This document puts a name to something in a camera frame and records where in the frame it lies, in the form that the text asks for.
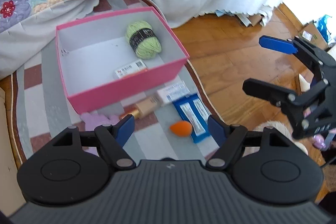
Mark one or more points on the orange makeup sponge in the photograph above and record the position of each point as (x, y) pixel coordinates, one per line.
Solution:
(182, 129)

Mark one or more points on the beige wooden cabinet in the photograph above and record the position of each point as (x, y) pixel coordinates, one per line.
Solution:
(11, 197)

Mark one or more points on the purple plush toy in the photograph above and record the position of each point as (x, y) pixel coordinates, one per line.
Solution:
(93, 120)

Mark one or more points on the brown cardboard box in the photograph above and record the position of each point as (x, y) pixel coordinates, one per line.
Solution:
(312, 35)

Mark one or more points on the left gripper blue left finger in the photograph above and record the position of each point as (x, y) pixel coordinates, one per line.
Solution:
(111, 140)

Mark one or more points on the white soap packet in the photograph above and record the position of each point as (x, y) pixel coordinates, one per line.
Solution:
(172, 92)

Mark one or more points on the green yarn ball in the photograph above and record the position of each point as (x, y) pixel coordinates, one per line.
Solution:
(142, 39)

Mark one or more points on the person's right hand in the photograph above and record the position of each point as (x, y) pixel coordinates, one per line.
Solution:
(323, 140)

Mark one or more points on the white bed skirt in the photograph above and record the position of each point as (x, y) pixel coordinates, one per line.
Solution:
(26, 38)

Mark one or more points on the blue wet wipes pack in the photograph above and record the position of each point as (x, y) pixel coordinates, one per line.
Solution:
(191, 109)

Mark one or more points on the checkered floor rug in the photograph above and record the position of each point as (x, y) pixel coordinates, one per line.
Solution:
(42, 109)

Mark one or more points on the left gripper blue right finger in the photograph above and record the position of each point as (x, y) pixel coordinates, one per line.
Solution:
(229, 140)

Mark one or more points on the cardboard scraps under bed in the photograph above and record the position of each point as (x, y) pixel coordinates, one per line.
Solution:
(262, 17)

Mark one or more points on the pink cardboard box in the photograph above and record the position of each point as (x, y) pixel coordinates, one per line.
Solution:
(90, 50)

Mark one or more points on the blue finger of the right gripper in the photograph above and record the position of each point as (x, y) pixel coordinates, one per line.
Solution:
(286, 99)
(291, 47)

